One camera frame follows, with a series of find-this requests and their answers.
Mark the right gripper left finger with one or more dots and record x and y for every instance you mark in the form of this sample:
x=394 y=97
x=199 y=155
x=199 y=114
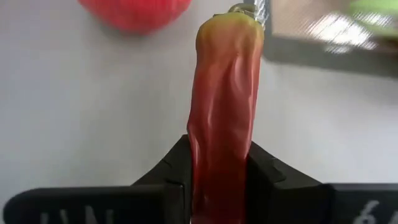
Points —
x=93 y=205

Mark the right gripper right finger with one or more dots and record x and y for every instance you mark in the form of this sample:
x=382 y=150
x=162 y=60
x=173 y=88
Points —
x=311 y=205

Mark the red chili pepper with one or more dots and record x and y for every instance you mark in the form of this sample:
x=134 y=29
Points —
x=224 y=109

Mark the red apple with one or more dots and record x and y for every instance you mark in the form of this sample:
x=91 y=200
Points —
x=133 y=15

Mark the pink dragon fruit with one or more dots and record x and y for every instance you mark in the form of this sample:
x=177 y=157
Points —
x=373 y=6

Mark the grey table mat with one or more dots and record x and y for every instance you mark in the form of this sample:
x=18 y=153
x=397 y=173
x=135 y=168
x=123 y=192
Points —
x=77 y=109

